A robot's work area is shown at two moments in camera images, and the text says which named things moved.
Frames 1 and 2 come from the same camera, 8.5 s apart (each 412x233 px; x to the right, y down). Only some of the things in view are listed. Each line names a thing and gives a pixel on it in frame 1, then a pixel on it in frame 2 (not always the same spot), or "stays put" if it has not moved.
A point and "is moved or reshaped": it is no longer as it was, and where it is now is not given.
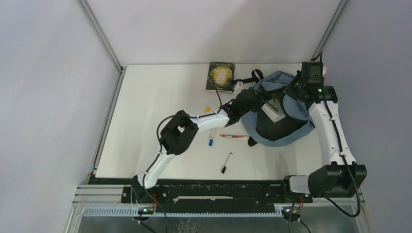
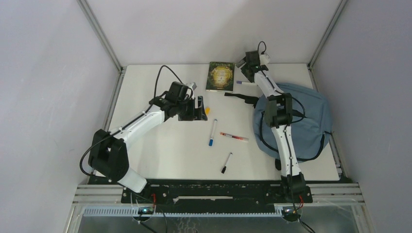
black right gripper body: (293, 87) to (244, 69)
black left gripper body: (256, 104) to (187, 106)
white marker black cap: (224, 169) stays put
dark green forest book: (220, 76) stays put
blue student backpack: (261, 128) is moved or reshaped
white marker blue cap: (211, 139) stays put
